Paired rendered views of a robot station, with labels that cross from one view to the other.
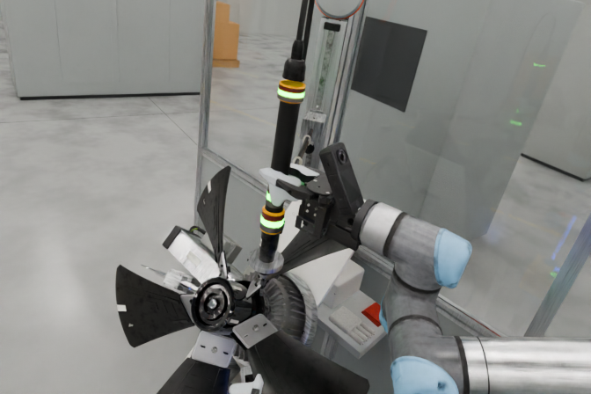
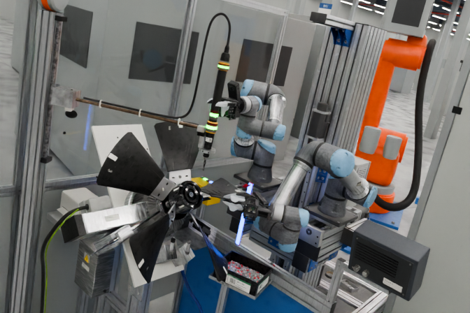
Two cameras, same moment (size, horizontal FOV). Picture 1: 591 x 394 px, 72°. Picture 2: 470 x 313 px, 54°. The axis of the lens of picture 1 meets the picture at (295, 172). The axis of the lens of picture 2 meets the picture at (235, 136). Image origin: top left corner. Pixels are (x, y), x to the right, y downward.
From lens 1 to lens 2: 1.92 m
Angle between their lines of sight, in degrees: 85
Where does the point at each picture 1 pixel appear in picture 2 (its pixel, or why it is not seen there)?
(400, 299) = (254, 121)
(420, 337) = (271, 123)
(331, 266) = not seen: hidden behind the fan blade
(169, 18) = not seen: outside the picture
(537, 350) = (277, 111)
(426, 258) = (257, 104)
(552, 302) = not seen: hidden behind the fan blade
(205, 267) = (124, 214)
